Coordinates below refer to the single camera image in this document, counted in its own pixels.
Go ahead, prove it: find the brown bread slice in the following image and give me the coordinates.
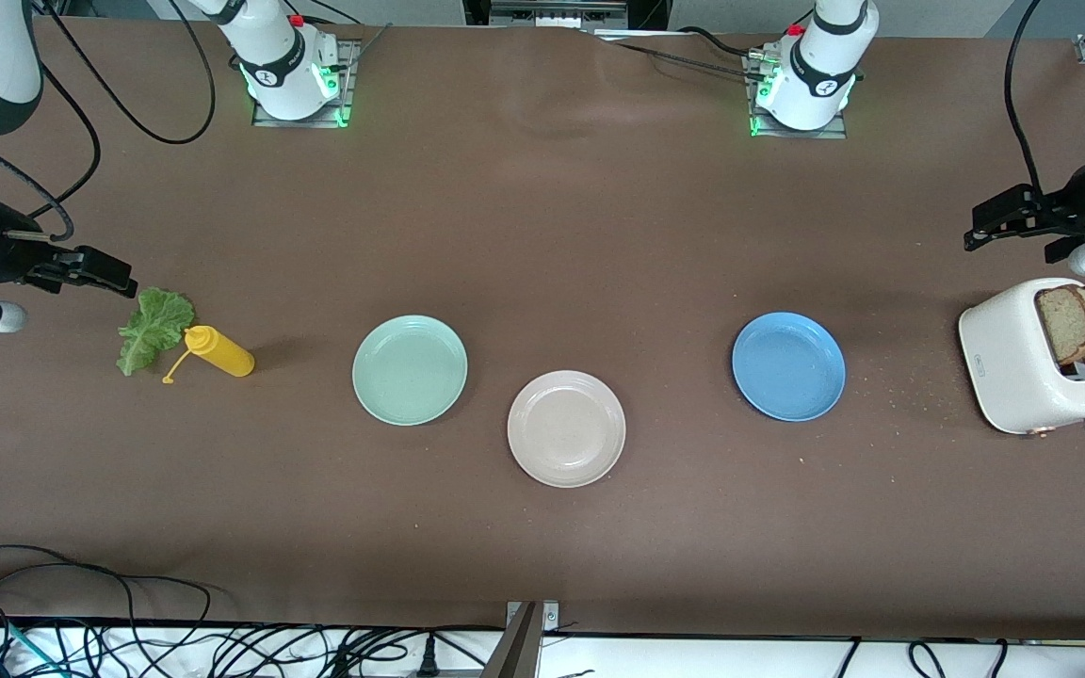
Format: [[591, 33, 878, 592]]
[[1035, 285, 1085, 366]]

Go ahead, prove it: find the green lettuce leaf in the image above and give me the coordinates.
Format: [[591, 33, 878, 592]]
[[116, 287, 196, 378]]

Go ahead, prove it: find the white toaster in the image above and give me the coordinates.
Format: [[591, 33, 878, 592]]
[[958, 278, 1085, 437]]

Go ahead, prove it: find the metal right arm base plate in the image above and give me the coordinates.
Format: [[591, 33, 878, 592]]
[[251, 40, 361, 129]]

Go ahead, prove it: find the yellow mustard squeeze bottle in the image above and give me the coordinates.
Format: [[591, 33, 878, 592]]
[[162, 325, 256, 385]]

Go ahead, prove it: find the grey thin cable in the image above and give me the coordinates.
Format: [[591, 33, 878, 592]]
[[343, 23, 395, 74]]

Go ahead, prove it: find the blue plate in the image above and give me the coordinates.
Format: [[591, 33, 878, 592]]
[[732, 312, 847, 422]]

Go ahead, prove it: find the black base power cable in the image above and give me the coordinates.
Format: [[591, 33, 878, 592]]
[[590, 26, 774, 84]]

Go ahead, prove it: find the grey metal bracket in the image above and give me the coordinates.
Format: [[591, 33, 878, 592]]
[[481, 600, 560, 678]]

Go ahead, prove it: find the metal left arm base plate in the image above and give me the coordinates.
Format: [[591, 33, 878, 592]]
[[747, 52, 848, 140]]

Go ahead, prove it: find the light green plate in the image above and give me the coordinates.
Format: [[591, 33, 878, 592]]
[[351, 315, 469, 427]]

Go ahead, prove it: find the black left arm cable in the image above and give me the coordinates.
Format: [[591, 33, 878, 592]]
[[1004, 0, 1045, 194]]

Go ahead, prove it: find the grey and black equipment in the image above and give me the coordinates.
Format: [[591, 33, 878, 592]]
[[464, 0, 671, 31]]

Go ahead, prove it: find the beige plate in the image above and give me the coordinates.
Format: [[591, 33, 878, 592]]
[[507, 369, 627, 489]]

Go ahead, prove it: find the black looping cable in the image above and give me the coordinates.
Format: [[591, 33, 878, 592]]
[[0, 544, 214, 651]]

